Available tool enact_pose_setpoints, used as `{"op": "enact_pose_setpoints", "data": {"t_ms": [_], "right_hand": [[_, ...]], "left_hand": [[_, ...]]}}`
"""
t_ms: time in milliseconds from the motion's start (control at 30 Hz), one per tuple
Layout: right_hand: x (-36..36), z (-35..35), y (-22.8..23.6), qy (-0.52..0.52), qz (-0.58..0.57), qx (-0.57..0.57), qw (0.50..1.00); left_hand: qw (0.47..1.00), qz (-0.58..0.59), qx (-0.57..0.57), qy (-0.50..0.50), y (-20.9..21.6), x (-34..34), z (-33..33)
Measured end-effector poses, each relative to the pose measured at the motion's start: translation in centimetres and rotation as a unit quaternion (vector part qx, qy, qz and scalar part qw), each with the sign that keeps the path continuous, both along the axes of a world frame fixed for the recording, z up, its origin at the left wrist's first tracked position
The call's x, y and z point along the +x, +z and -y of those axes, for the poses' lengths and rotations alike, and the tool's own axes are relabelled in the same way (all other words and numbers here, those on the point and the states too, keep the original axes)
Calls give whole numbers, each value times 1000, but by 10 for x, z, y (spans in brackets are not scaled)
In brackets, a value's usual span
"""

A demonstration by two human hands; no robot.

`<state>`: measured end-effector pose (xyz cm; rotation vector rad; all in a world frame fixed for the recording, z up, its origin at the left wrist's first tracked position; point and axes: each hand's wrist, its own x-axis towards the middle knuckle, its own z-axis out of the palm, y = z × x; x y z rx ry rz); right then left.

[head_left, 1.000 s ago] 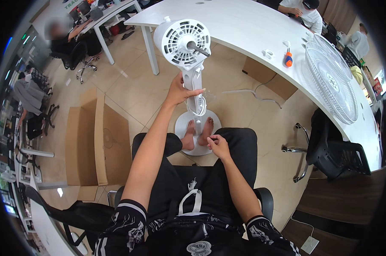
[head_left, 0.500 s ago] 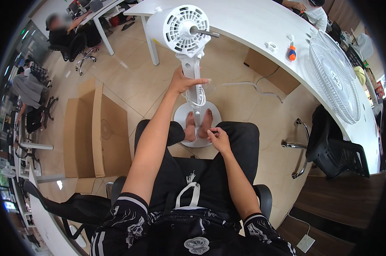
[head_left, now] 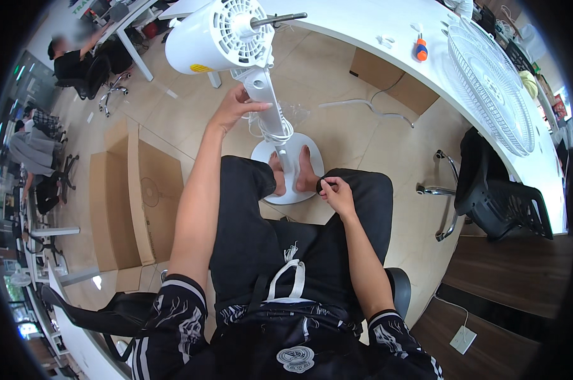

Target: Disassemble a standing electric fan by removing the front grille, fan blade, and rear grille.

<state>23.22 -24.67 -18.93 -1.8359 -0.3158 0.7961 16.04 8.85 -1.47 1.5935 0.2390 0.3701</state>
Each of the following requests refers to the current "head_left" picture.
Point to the person's left hand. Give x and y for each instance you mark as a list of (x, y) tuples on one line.
[(232, 111)]

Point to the person's right hand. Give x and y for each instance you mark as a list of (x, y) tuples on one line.
[(339, 197)]

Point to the white fan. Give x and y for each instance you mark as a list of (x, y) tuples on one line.
[(210, 40)]

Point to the clear plastic bag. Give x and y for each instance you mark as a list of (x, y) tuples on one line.
[(297, 113)]

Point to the person's legs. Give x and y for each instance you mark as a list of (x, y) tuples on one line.
[(248, 228)]

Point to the brown cardboard box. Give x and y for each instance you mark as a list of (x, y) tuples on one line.
[(391, 80)]

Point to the flat brown cardboard carton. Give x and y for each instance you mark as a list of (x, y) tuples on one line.
[(134, 204)]

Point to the black swivel office chair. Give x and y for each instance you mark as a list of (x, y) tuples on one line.
[(54, 185), (99, 76)]

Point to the white desk with clutter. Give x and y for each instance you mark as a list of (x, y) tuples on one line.
[(130, 19)]

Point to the person's body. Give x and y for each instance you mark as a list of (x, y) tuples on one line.
[(277, 337)]

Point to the black mesh office chair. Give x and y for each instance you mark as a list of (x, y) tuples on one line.
[(495, 194)]

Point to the small white plastic part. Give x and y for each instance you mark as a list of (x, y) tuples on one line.
[(386, 41), (415, 26)]

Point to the white fan grille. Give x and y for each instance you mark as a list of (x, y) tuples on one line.
[(493, 88)]

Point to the yellow green cloth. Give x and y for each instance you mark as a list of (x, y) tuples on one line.
[(529, 83)]

